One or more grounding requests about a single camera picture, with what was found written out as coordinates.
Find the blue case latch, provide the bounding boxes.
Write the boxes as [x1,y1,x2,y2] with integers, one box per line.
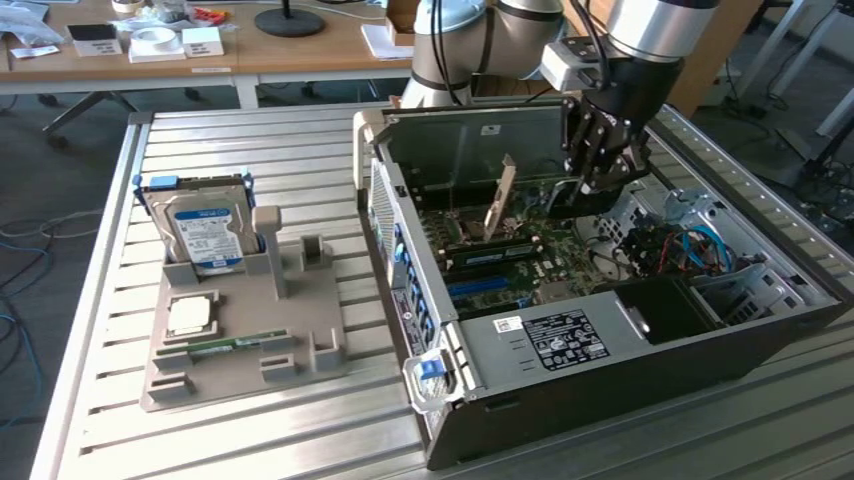
[412,357,445,384]

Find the wooden cabinet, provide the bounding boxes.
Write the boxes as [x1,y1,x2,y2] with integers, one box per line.
[563,0,766,116]

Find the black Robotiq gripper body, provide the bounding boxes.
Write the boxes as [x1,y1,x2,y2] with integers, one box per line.
[563,52,686,156]

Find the blue wire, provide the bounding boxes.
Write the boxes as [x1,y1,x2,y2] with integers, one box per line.
[679,233,703,271]
[690,227,735,274]

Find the white desk legs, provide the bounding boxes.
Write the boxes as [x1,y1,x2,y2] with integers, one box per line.
[736,0,854,136]

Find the silver CPU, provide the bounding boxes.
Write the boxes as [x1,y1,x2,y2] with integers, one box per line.
[165,297,219,337]

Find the installed RAM stick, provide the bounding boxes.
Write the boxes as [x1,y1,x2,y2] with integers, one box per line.
[452,242,539,266]

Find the black plastic shroud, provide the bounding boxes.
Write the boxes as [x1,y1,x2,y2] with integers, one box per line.
[612,277,728,346]

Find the brown cardboard box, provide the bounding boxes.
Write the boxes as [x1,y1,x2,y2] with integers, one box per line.
[384,0,419,49]

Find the grey power supply unit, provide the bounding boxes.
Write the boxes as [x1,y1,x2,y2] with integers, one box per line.
[459,292,652,391]

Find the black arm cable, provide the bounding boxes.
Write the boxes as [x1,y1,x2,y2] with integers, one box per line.
[425,0,619,94]

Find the perforated metal drive cage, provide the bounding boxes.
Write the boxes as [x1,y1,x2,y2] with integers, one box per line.
[572,169,728,251]

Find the wooden desk white frame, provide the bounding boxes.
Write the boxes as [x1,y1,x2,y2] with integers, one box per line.
[232,0,602,109]
[0,0,261,109]

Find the plain white box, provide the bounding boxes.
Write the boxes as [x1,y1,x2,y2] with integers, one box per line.
[180,26,223,59]

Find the white paper stack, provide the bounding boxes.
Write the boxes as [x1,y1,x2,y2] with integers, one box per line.
[360,23,416,61]

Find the black round lamp base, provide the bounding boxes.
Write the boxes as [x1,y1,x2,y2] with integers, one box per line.
[253,0,327,37]

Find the CPU socket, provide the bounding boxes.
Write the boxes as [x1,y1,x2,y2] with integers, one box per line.
[452,207,512,246]

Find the green RAM stick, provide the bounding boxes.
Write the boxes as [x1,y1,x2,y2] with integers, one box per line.
[185,330,289,355]

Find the hard disk with blue carrier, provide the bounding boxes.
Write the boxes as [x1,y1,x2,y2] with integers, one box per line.
[132,169,261,276]

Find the grey plastic parts rack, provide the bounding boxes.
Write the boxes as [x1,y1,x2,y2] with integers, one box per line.
[139,204,352,414]

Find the silver metal disk bay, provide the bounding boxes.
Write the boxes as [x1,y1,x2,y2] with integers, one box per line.
[686,259,808,326]

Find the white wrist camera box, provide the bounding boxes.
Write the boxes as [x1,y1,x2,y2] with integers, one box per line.
[539,37,622,94]

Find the blue expansion slot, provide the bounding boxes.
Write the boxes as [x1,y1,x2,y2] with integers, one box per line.
[445,278,512,301]

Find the open black PC case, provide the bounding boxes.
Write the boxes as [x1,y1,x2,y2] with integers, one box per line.
[351,89,854,471]

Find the white box black top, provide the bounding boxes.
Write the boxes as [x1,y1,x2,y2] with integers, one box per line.
[65,23,123,58]

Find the grey leg with caster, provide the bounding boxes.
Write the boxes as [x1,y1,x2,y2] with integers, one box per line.
[40,91,139,149]

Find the green motherboard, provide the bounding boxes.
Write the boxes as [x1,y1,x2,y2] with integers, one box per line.
[419,187,626,314]

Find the flat white box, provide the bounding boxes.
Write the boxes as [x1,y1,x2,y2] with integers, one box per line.
[127,37,187,64]

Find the white paper label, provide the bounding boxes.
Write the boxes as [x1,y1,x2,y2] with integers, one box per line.
[9,44,61,60]

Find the white tape roll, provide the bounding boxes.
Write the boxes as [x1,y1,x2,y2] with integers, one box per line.
[131,27,181,51]

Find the clear plastic bag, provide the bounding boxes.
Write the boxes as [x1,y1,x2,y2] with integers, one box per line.
[0,0,65,46]

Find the blue floor cable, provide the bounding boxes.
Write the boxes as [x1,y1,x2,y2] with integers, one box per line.
[0,239,52,431]

